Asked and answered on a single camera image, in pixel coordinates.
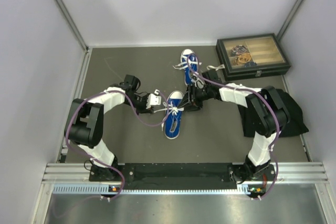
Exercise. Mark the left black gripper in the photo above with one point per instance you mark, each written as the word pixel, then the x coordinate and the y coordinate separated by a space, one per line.
pixel 143 109

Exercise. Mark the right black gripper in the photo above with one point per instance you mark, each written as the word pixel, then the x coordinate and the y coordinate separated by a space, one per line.
pixel 186 103

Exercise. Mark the blue sneaker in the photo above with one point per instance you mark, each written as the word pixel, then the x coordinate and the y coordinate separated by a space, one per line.
pixel 171 126
pixel 189 64

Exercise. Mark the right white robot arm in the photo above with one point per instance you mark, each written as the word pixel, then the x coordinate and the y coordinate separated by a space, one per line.
pixel 268 117

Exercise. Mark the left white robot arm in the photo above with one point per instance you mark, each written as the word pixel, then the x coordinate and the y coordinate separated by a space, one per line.
pixel 84 126

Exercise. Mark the black glass-lid jewelry box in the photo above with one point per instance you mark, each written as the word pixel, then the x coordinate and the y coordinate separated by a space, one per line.
pixel 252 57

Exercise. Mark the black cloth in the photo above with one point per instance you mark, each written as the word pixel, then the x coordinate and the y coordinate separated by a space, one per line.
pixel 295 127

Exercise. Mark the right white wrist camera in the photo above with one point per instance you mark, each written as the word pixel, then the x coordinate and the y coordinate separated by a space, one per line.
pixel 199 83

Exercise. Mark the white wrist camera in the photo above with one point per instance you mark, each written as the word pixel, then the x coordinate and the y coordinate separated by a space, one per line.
pixel 153 99
pixel 199 83

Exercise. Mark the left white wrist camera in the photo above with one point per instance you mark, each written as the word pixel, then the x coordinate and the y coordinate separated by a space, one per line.
pixel 153 99

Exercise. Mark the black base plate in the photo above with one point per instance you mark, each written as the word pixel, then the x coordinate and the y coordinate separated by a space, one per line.
pixel 188 175

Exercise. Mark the aluminium frame rail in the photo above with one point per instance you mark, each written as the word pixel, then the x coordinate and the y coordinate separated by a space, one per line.
pixel 297 172

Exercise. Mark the grey slotted cable duct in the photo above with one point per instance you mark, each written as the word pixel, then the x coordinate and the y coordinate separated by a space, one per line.
pixel 105 189

